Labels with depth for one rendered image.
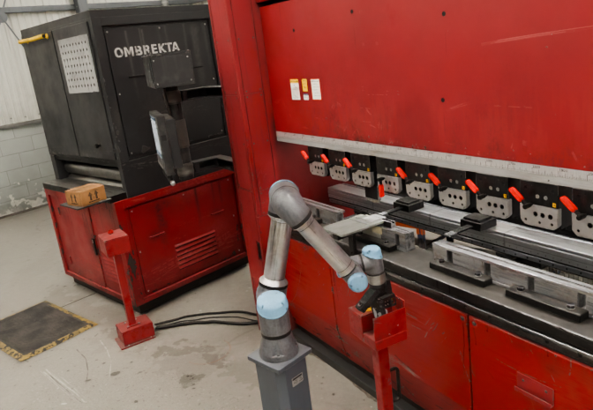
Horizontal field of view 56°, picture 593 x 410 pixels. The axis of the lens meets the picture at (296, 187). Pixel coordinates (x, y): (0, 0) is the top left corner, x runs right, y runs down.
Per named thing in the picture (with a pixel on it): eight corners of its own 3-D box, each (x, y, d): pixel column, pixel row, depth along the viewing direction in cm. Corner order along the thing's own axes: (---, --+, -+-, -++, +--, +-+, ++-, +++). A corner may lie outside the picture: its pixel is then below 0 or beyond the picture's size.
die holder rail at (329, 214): (291, 212, 354) (289, 197, 351) (299, 209, 356) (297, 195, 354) (338, 228, 312) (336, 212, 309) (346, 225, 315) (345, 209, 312)
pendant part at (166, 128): (158, 164, 371) (148, 111, 362) (176, 160, 375) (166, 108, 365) (166, 176, 330) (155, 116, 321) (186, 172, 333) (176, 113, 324)
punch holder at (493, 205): (476, 212, 220) (475, 172, 216) (491, 207, 224) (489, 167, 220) (508, 219, 208) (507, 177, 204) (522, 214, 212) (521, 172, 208)
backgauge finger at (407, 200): (371, 215, 291) (371, 206, 290) (409, 203, 304) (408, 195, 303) (386, 220, 281) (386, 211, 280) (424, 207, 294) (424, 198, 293)
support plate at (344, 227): (320, 229, 279) (320, 227, 279) (361, 215, 292) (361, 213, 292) (341, 237, 264) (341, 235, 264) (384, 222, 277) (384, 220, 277)
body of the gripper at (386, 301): (397, 306, 227) (393, 279, 224) (379, 314, 224) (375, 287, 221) (386, 300, 234) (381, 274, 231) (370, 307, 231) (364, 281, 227)
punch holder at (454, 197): (439, 204, 237) (437, 166, 233) (453, 198, 241) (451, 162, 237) (466, 210, 224) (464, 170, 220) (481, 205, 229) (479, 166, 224)
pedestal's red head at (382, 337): (350, 331, 243) (346, 294, 238) (380, 320, 249) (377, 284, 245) (376, 352, 225) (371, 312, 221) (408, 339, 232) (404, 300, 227)
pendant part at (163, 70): (164, 182, 382) (140, 56, 361) (199, 175, 390) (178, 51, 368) (174, 197, 336) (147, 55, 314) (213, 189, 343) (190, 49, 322)
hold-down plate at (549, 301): (505, 295, 213) (505, 288, 212) (514, 291, 215) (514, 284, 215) (580, 324, 188) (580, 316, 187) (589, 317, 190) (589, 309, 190)
